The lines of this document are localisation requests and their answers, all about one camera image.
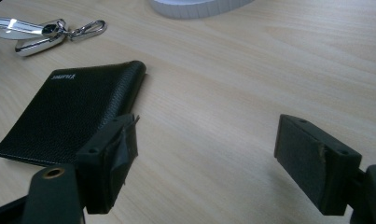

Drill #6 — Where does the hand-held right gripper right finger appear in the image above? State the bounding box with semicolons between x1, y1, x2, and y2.
273;113;376;224

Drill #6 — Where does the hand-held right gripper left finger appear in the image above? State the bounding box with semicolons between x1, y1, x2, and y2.
21;113;141;224

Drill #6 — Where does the black leather wallet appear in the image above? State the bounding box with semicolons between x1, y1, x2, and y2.
0;60;147;168

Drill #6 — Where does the white round container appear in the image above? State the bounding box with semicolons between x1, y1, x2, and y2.
148;0;255;20

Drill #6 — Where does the silver metal keychain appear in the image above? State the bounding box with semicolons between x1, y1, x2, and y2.
0;17;108;58

